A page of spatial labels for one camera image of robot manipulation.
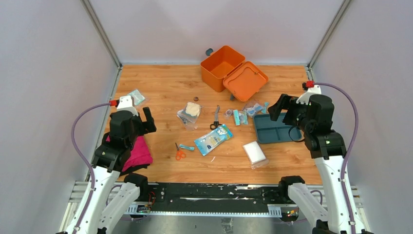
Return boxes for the pink folded cloth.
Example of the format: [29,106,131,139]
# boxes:
[102,133,153,175]

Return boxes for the teal plastic tray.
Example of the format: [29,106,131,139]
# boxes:
[253,113,302,144]

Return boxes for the blue cotton swab bag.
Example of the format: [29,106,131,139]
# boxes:
[194,124,233,156]

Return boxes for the blue foil sachet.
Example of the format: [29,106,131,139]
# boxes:
[179,144,195,151]

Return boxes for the small orange scissors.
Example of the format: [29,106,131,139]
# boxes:
[175,143,187,160]

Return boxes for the black bandage scissors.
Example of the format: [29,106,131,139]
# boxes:
[210,105,222,130]

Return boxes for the orange medicine box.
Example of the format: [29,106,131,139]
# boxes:
[200,45,269,102]

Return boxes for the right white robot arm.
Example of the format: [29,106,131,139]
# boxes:
[268,94,368,234]

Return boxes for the small clear bag left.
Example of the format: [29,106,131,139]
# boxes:
[128,89,147,106]

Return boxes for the bag with white gauze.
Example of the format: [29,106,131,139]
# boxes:
[177,102,202,131]

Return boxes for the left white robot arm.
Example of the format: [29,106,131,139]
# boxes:
[64,105,156,234]

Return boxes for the white gauze pack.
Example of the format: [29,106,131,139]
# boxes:
[243,141,269,169]

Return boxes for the teal bandage packet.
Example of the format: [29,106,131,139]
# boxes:
[233,110,248,126]

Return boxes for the clear bag blue items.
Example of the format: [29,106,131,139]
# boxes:
[242,100,264,117]

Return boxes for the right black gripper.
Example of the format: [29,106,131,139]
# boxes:
[268,93,313,133]

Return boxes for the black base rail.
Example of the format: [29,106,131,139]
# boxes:
[69,180,359,217]

